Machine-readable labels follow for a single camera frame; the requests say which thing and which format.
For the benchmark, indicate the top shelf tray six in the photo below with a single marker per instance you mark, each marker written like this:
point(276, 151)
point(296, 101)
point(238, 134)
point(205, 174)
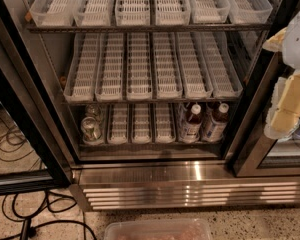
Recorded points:
point(249, 11)

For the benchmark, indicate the top shelf tray one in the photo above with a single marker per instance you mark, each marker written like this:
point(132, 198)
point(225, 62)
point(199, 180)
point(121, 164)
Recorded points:
point(52, 13)

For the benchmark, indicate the middle shelf tray one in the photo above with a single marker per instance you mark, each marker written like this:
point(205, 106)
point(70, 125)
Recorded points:
point(82, 74)

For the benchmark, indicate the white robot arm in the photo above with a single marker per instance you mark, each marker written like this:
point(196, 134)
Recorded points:
point(291, 45)

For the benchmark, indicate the shelf tray five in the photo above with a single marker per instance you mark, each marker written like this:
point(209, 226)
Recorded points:
point(209, 11)
point(196, 81)

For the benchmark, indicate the middle shelf tray six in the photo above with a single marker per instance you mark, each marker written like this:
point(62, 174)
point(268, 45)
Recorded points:
point(224, 78)

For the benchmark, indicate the middle shelf tray two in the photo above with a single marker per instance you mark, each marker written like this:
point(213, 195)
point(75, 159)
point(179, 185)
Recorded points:
point(109, 83)

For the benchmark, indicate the right glass fridge door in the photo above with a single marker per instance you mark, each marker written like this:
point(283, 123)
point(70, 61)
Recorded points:
point(254, 153)

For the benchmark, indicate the bottom shelf tray three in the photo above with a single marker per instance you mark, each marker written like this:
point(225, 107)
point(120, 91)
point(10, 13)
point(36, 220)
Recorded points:
point(141, 132)

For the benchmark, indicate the green 7up can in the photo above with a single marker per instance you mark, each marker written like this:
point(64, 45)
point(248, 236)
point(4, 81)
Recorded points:
point(91, 131)
point(94, 111)

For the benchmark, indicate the bottom shelf tray two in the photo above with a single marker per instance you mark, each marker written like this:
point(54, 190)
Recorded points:
point(118, 124)

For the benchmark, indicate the top shelf tray four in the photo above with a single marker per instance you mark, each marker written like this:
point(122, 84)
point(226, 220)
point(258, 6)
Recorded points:
point(172, 12)

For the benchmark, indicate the shelf tray three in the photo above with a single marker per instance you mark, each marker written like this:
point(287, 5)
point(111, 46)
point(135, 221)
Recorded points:
point(132, 12)
point(141, 132)
point(139, 79)

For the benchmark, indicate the tea bottle white cap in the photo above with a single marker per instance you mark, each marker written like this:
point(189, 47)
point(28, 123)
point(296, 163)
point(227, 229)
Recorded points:
point(216, 123)
point(191, 123)

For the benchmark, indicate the stainless steel fridge cabinet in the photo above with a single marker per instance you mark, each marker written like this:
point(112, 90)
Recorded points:
point(151, 175)

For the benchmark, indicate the green 7up can front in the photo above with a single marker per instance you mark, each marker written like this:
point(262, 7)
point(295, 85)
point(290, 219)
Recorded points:
point(91, 131)

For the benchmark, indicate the right tea bottle white cap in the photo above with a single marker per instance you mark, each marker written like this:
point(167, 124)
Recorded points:
point(216, 123)

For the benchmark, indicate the middle shelf tray four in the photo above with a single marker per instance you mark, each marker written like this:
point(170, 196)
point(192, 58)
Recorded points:
point(167, 75)

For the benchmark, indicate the middle shelf tray three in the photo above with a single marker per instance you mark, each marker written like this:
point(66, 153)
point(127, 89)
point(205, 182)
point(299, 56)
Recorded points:
point(139, 79)

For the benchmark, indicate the left tea bottle white cap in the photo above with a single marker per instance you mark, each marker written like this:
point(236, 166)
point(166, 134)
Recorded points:
point(191, 123)

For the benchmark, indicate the bottom shelf tray four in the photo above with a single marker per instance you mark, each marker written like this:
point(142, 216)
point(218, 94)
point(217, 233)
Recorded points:
point(164, 124)

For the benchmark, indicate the clear plastic bin on floor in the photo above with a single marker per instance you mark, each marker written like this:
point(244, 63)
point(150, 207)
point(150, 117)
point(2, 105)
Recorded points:
point(160, 229)

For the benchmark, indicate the middle shelf tray five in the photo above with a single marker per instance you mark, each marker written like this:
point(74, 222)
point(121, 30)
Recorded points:
point(196, 81)

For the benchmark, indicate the shelf tray four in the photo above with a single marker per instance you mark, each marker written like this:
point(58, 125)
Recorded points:
point(164, 124)
point(167, 75)
point(172, 12)

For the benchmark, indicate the shelf tray one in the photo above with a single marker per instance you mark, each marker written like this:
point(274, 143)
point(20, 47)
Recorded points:
point(52, 13)
point(82, 74)

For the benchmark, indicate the open left fridge door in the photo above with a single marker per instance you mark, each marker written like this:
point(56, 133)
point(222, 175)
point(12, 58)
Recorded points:
point(21, 108)

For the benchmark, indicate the top shelf tray five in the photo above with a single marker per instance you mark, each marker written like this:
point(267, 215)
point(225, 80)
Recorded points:
point(209, 11)

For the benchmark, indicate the top shelf tray three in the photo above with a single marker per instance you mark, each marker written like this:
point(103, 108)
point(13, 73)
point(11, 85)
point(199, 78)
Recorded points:
point(132, 12)

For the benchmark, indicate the green 7up can rear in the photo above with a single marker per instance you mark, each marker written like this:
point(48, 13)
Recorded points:
point(94, 111)

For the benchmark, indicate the top shelf tray two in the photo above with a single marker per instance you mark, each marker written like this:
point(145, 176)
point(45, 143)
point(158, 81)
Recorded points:
point(91, 13)

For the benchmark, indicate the shelf tray two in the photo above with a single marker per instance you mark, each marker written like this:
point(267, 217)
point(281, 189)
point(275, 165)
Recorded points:
point(109, 83)
point(91, 13)
point(118, 124)

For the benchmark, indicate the shelf tray six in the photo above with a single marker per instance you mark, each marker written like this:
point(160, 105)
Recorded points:
point(224, 78)
point(249, 11)

